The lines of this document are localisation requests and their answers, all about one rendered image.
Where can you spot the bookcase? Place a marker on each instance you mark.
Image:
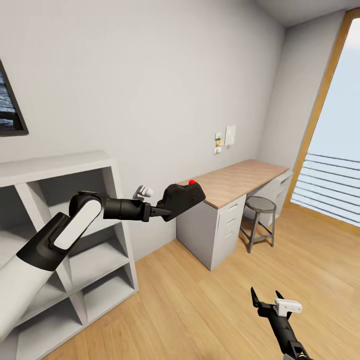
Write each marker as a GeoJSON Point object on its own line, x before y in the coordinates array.
{"type": "Point", "coordinates": [86, 285]}

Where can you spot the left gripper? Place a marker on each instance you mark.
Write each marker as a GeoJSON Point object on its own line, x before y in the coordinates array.
{"type": "Point", "coordinates": [136, 210]}

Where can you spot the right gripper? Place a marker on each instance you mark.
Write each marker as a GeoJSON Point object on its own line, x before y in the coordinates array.
{"type": "Point", "coordinates": [266, 310]}

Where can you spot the fixed window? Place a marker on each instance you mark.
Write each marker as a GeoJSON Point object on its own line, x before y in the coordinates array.
{"type": "Point", "coordinates": [326, 180]}

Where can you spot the digital camera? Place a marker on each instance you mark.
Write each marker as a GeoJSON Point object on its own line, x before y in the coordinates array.
{"type": "Point", "coordinates": [179, 198]}

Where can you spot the painting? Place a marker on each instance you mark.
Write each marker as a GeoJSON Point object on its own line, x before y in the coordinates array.
{"type": "Point", "coordinates": [11, 118]}

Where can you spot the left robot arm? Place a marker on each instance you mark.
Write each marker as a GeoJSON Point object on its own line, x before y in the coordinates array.
{"type": "Point", "coordinates": [25, 274]}

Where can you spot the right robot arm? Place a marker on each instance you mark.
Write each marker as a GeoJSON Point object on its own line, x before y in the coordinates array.
{"type": "Point", "coordinates": [278, 316]}

